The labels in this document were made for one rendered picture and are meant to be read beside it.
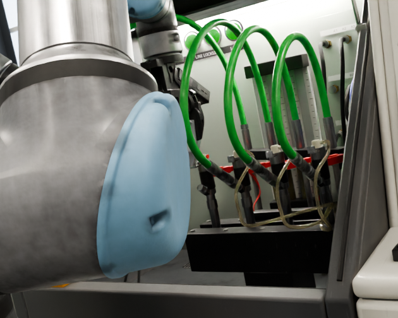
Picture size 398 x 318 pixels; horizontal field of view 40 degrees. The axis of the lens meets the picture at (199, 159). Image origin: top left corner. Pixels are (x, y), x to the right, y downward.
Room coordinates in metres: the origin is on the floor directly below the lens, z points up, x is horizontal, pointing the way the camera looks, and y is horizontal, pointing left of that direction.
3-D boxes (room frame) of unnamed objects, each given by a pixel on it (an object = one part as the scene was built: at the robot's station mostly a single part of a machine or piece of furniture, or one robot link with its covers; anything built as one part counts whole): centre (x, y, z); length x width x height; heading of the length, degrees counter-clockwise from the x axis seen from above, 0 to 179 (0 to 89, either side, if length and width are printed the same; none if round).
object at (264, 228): (1.01, -0.11, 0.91); 0.34 x 0.10 x 0.15; 57
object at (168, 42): (1.02, 0.02, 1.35); 0.08 x 0.08 x 0.05
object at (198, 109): (1.03, 0.00, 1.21); 0.05 x 0.02 x 0.09; 57
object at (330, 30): (1.17, -0.35, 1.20); 0.13 x 0.03 x 0.31; 57
